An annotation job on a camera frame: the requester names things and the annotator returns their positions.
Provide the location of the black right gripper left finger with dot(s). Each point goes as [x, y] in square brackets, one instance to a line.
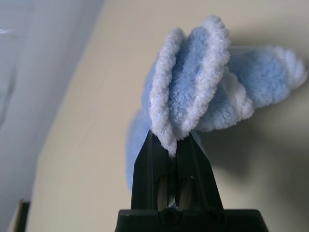
[152, 178]

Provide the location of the light blue terry towel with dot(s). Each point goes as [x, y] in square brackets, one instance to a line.
[193, 91]

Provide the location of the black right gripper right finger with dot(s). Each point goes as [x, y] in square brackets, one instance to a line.
[200, 183]

